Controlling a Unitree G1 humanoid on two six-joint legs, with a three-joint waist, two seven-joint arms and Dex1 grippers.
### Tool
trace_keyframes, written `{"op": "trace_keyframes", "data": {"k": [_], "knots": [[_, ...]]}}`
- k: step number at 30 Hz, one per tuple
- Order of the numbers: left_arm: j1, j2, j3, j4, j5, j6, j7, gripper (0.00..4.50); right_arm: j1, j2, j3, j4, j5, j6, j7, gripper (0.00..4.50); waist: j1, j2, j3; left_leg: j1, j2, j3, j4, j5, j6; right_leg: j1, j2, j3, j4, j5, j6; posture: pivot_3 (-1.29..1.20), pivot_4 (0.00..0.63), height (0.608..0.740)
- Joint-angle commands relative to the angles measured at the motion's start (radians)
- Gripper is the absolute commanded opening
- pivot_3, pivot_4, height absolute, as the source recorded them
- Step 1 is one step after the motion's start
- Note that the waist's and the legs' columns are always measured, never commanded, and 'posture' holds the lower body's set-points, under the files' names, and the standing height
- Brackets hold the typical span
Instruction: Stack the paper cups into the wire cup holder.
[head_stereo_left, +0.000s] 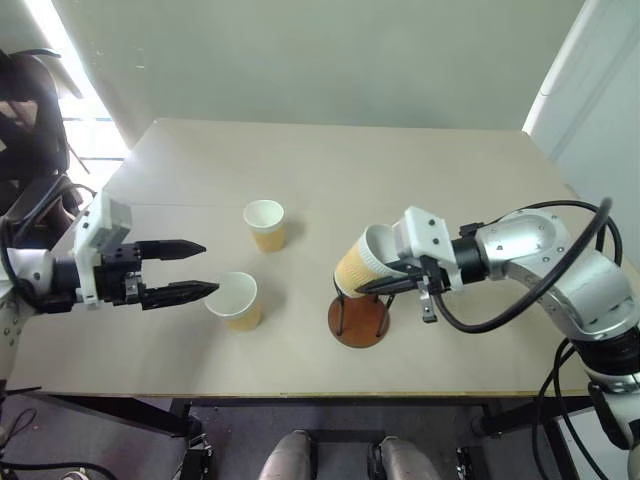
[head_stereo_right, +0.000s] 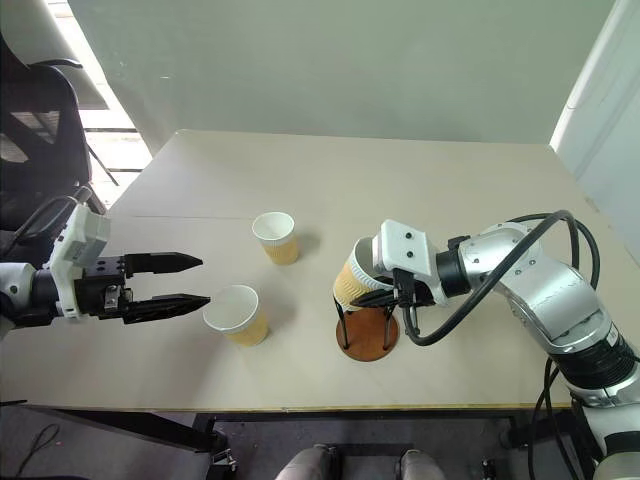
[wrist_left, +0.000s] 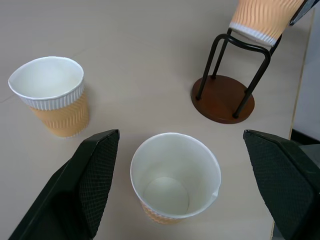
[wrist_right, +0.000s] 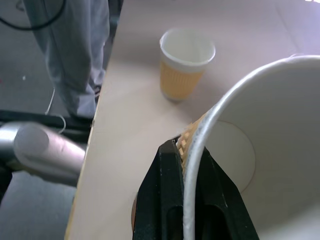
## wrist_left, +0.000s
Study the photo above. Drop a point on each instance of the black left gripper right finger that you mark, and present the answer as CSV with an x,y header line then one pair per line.
x,y
280,180

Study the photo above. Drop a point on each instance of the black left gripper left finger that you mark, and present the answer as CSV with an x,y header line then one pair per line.
x,y
75,190

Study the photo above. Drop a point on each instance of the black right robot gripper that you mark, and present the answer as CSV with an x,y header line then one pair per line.
x,y
301,11

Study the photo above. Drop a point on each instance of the orange ribbed paper cup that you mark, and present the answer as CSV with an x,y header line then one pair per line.
x,y
60,100
262,17
175,172

